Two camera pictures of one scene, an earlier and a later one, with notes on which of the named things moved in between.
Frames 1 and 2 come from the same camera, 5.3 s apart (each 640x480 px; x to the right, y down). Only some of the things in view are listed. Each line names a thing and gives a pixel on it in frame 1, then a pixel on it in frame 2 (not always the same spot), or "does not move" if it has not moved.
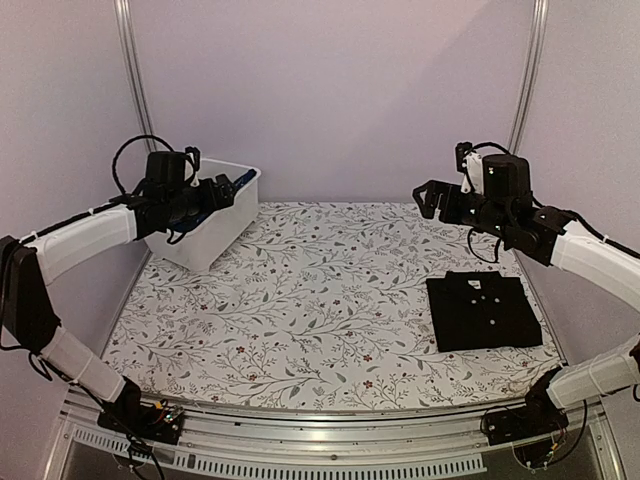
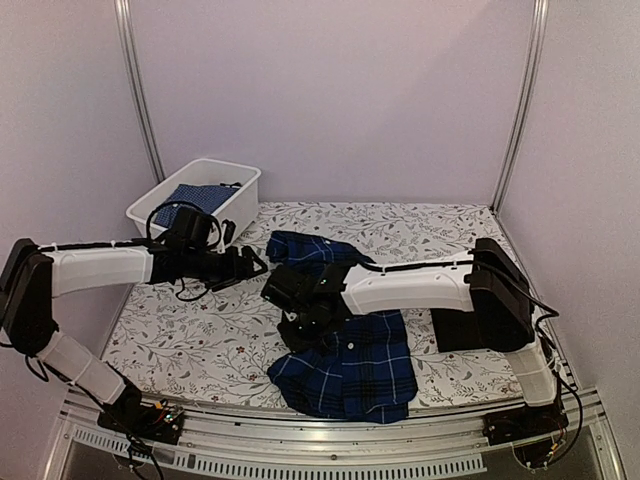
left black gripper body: (209, 201) to (217, 273)
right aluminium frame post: (535, 50) does not move
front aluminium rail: (435, 444) does not move
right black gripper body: (455, 214) to (307, 334)
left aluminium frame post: (127, 28) does not move
